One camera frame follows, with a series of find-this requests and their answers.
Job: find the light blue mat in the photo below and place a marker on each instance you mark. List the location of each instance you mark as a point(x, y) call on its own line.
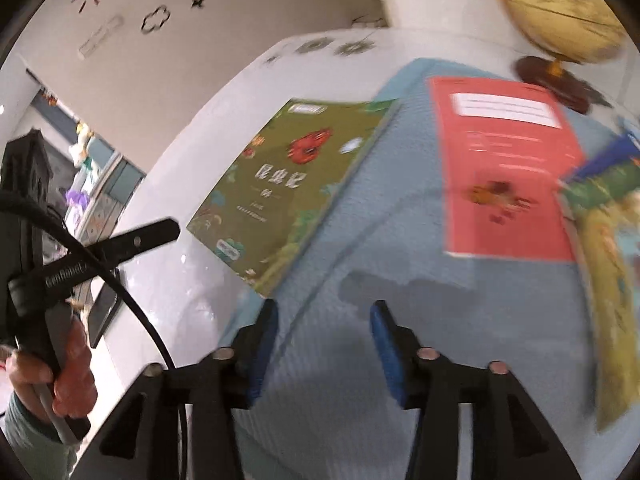
point(350, 245)

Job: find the red book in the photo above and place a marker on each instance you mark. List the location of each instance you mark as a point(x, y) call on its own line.
point(500, 170)

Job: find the yellow globe on wooden stand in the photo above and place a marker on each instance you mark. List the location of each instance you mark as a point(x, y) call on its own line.
point(555, 5)

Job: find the black star wall sticker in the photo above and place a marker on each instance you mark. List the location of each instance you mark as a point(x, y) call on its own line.
point(199, 2)

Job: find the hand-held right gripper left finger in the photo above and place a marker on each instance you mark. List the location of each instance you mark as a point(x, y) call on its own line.
point(264, 350)

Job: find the person's left hand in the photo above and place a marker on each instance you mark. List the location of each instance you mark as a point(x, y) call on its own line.
point(80, 375)

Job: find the dark blue book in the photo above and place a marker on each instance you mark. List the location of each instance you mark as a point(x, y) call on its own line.
point(617, 152)

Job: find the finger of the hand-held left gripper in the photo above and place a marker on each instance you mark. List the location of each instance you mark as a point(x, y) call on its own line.
point(125, 242)

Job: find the black phone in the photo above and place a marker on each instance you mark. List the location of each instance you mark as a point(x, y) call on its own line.
point(102, 310)

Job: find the black cloud wall sticker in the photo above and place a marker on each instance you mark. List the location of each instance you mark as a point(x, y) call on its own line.
point(155, 20)

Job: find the yellow green picture book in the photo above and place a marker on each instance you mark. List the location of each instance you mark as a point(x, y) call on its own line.
point(610, 280)

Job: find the green insect picture book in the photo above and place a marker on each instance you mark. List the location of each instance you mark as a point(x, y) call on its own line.
point(300, 185)

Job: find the white shelf with toys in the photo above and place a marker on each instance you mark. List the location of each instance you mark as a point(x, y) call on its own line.
point(100, 180)

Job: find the person's left forearm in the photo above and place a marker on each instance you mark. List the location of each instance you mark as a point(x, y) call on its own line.
point(25, 440)

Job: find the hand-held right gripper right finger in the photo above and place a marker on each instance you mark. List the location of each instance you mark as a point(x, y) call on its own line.
point(384, 355)

